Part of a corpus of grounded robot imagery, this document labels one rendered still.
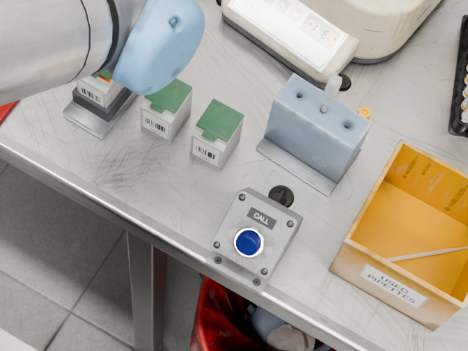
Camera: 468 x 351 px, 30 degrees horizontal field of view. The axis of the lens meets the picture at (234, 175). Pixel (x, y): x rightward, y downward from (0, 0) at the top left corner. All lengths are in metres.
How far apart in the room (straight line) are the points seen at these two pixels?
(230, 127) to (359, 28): 0.19
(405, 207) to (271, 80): 0.22
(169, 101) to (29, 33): 0.47
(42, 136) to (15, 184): 0.95
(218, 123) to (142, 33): 0.39
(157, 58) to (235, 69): 0.49
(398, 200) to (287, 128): 0.15
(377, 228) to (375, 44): 0.22
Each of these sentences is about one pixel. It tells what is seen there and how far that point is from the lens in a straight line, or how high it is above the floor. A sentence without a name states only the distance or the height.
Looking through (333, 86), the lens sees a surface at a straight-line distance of 0.87.
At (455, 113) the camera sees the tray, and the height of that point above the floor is 0.89.
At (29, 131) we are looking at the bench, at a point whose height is 0.87.
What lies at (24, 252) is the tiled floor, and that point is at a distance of 1.90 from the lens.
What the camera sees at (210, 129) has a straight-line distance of 0.94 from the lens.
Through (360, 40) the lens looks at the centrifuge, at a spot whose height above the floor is 0.93.
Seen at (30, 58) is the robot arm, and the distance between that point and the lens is 0.49.
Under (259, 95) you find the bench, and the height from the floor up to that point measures 0.88.
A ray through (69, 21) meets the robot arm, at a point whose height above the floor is 1.35.
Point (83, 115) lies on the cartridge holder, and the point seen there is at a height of 0.89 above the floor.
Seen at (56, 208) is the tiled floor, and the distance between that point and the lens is 1.92.
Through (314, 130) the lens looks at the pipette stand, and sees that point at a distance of 0.93.
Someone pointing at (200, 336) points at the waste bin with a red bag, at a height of 0.44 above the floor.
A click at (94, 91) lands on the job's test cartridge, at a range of 0.97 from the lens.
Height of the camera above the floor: 1.77
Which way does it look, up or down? 65 degrees down
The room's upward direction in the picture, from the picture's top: 12 degrees clockwise
